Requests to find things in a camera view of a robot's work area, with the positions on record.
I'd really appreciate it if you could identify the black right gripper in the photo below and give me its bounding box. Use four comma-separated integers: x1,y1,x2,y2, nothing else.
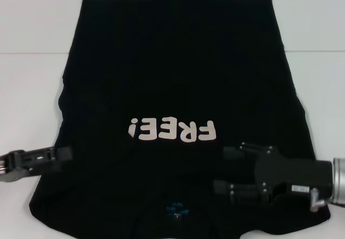
213,142,334,204

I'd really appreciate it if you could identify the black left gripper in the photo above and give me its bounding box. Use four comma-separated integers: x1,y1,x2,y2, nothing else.
0,146,74,182

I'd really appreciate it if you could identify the black FREE print t-shirt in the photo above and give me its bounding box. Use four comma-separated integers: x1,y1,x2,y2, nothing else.
28,0,331,239

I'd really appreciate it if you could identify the silver right gripper cable plug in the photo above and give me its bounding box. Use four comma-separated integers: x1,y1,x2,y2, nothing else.
309,188,328,213

